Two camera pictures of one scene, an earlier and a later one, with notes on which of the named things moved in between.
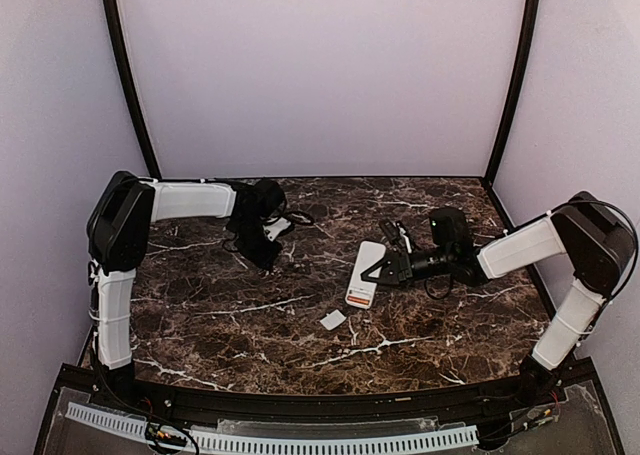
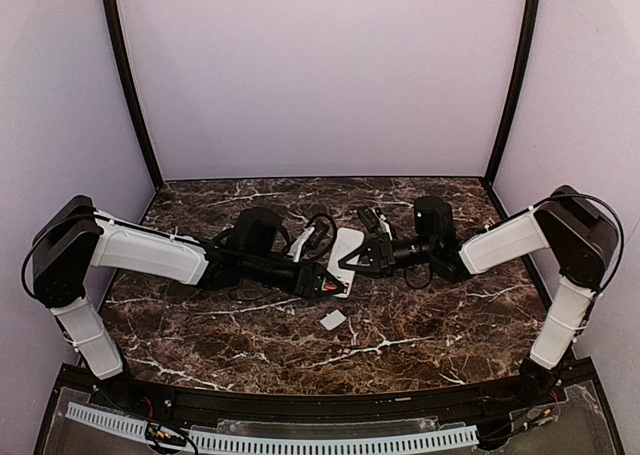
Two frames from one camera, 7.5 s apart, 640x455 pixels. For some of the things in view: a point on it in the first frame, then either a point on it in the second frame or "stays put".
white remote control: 360,292 to 345,240
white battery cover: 333,319 stays put
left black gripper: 255,245 to 307,282
